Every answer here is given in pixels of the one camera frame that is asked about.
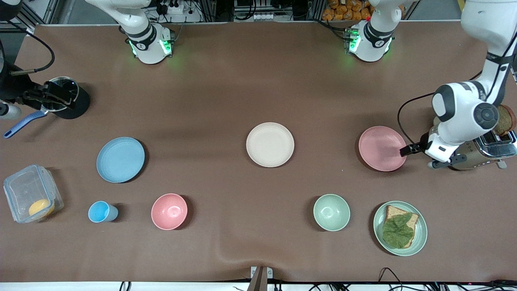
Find blue cup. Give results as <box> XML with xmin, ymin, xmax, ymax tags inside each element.
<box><xmin>88</xmin><ymin>201</ymin><xmax>119</xmax><ymax>223</ymax></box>

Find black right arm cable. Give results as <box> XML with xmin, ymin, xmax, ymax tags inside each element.
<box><xmin>7</xmin><ymin>20</ymin><xmax>55</xmax><ymax>76</ymax></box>

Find large table mat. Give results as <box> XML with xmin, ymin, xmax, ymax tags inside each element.
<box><xmin>0</xmin><ymin>22</ymin><xmax>517</xmax><ymax>283</ymax></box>

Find clear plastic container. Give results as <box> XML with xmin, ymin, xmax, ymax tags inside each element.
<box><xmin>3</xmin><ymin>164</ymin><xmax>64</xmax><ymax>224</ymax></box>

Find black pot with blue handle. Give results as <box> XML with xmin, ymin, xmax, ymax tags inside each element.
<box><xmin>3</xmin><ymin>76</ymin><xmax>90</xmax><ymax>139</ymax></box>

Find green lettuce leaf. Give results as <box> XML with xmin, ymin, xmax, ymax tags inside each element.
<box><xmin>382</xmin><ymin>213</ymin><xmax>415</xmax><ymax>249</ymax></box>

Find blue plate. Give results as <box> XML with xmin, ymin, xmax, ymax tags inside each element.
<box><xmin>96</xmin><ymin>137</ymin><xmax>145</xmax><ymax>183</ymax></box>

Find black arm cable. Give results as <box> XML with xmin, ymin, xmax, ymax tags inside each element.
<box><xmin>397</xmin><ymin>72</ymin><xmax>485</xmax><ymax>147</ymax></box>
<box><xmin>7</xmin><ymin>20</ymin><xmax>55</xmax><ymax>76</ymax></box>

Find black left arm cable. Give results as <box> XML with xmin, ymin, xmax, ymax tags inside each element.
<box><xmin>397</xmin><ymin>72</ymin><xmax>485</xmax><ymax>147</ymax></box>

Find orange snack packets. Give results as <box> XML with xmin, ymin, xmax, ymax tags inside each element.
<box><xmin>322</xmin><ymin>0</ymin><xmax>405</xmax><ymax>21</ymax></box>

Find silver toaster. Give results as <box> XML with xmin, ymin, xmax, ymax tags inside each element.
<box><xmin>431</xmin><ymin>116</ymin><xmax>517</xmax><ymax>171</ymax></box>

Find metal table clamp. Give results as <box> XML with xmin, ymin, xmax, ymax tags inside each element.
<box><xmin>250</xmin><ymin>266</ymin><xmax>273</xmax><ymax>291</ymax></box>

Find black looped floor cable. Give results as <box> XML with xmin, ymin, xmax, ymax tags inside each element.
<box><xmin>378</xmin><ymin>267</ymin><xmax>405</xmax><ymax>291</ymax></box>

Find brown bread slice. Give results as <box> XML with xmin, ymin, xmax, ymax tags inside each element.
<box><xmin>383</xmin><ymin>205</ymin><xmax>420</xmax><ymax>248</ymax></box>

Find green bowl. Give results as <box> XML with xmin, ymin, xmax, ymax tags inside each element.
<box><xmin>313</xmin><ymin>194</ymin><xmax>351</xmax><ymax>232</ymax></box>

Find white power strip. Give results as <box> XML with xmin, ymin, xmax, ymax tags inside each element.
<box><xmin>158</xmin><ymin>0</ymin><xmax>202</xmax><ymax>23</ymax></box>

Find beige plate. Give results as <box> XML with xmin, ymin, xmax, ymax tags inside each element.
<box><xmin>246</xmin><ymin>122</ymin><xmax>295</xmax><ymax>168</ymax></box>

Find pink plate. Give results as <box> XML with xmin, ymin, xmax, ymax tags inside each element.
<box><xmin>359</xmin><ymin>126</ymin><xmax>408</xmax><ymax>172</ymax></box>

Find green plate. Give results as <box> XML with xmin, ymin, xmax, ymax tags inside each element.
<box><xmin>373</xmin><ymin>201</ymin><xmax>428</xmax><ymax>257</ymax></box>

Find yellow round food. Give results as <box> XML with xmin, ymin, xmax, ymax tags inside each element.
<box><xmin>28</xmin><ymin>199</ymin><xmax>55</xmax><ymax>219</ymax></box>

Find toast slice in toaster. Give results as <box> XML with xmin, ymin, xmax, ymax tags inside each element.
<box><xmin>494</xmin><ymin>104</ymin><xmax>517</xmax><ymax>136</ymax></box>

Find pink bowl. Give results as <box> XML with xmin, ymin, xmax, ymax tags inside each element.
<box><xmin>151</xmin><ymin>193</ymin><xmax>188</xmax><ymax>230</ymax></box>

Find aluminium frame rail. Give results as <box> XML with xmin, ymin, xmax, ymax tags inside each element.
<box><xmin>0</xmin><ymin>0</ymin><xmax>61</xmax><ymax>33</ymax></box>

